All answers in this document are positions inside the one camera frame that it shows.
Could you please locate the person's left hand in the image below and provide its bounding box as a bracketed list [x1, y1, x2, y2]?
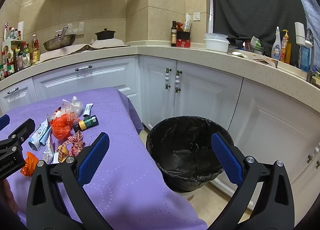
[0, 179, 20, 218]

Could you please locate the beige stove cover cloth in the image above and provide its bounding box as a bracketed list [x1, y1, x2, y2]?
[40, 39, 130, 62]

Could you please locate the yellow dish soap bottle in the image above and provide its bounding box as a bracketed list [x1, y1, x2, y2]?
[280, 29, 292, 64]

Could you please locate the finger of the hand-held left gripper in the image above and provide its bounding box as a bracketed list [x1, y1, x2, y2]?
[0, 114, 10, 131]
[0, 118, 36, 157]

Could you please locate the beige stone countertop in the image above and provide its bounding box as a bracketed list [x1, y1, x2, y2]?
[0, 42, 320, 120]

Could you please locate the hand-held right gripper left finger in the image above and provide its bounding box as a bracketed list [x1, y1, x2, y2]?
[26, 132, 110, 230]

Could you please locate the small white drawer front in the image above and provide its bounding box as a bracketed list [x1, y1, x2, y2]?
[0, 78, 38, 113]

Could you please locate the dark oil bottle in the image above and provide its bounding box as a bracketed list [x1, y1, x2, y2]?
[171, 21, 177, 47]

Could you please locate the small green bottle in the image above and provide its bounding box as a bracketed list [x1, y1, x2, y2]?
[73, 115, 99, 131]

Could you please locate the white paper towel roll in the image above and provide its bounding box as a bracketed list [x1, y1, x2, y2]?
[17, 21, 25, 40]

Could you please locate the black lined trash bin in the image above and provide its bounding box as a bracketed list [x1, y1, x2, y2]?
[146, 116, 235, 193]

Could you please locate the yellow snack wrapper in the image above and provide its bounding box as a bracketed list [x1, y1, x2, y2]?
[53, 145, 69, 163]

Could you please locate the orange plastic bag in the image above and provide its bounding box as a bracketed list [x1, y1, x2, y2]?
[50, 115, 74, 140]

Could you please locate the white double wall socket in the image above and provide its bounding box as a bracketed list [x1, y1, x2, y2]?
[67, 22, 85, 34]

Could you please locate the white blue wrapper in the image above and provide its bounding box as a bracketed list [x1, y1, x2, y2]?
[28, 119, 52, 151]

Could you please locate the small orange plastic scrap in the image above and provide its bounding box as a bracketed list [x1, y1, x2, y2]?
[20, 152, 40, 177]

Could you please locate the red white checkered ribbon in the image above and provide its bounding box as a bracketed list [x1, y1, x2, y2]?
[62, 131, 86, 158]

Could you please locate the clear plastic bag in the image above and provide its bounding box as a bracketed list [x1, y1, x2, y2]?
[71, 96, 84, 115]

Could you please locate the blue grey patterned cloth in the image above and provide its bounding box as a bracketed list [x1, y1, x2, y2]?
[287, 0, 320, 35]

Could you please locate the silver blister pack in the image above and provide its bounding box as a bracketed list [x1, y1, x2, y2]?
[42, 136, 55, 164]

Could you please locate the white wrapper with orange print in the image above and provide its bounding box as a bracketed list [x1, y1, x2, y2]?
[62, 99, 77, 122]

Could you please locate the narrow white cabinet door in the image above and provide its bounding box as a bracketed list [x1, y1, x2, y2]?
[143, 56, 178, 130]

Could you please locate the steel wok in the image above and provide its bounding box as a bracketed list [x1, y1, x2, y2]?
[43, 26, 77, 52]

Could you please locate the purple tablecloth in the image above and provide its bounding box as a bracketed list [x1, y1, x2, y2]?
[0, 87, 208, 230]

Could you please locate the wide white drawer front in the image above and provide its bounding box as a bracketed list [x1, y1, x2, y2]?
[32, 55, 140, 107]

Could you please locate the white green packet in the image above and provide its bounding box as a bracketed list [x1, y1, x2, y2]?
[184, 13, 192, 32]

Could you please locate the black clay pot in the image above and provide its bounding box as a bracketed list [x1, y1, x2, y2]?
[94, 28, 117, 41]

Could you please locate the black curtain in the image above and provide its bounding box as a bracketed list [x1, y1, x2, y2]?
[210, 0, 310, 53]

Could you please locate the metal faucet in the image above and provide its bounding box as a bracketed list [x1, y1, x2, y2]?
[305, 28, 318, 83]

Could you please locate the brass white door handle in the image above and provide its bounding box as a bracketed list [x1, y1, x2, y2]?
[165, 68, 172, 90]
[175, 70, 183, 93]
[307, 146, 320, 170]

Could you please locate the white spray bottle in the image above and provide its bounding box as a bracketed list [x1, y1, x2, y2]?
[271, 26, 282, 60]

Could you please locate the light blue packet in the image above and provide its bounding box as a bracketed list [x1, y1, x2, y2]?
[40, 130, 52, 147]

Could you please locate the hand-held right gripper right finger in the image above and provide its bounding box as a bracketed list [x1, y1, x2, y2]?
[207, 132, 295, 230]

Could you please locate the green white bag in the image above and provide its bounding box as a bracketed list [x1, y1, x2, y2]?
[250, 36, 262, 50]

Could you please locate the group of condiment bottles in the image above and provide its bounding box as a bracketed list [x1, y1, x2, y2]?
[0, 22, 42, 80]

